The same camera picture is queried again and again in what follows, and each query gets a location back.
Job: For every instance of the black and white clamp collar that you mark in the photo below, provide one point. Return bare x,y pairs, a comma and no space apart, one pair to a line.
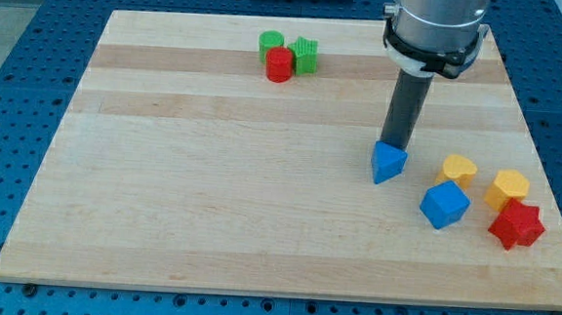
422,64

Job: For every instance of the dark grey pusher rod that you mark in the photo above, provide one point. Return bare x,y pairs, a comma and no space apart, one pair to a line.
404,110

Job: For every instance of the blue triangle block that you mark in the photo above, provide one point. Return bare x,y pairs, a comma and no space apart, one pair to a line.
387,162

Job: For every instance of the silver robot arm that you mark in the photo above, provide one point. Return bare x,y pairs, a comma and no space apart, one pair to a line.
426,38

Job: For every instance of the yellow heart block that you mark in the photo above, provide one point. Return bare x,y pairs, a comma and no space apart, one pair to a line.
459,169

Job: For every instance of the green star block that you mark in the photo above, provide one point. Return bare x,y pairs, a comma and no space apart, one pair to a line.
305,53

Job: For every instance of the blue cube block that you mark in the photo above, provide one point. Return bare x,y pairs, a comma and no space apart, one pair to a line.
444,204

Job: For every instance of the yellow hexagon block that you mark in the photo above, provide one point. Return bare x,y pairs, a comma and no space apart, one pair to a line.
507,185

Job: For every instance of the red cylinder block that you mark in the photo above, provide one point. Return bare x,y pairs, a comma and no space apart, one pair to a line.
279,64

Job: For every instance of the green cylinder block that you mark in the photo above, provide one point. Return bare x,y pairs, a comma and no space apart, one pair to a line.
268,40

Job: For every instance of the red star block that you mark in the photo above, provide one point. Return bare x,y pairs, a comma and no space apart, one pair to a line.
517,224

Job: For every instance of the light wooden board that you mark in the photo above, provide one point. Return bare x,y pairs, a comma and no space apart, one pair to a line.
179,167

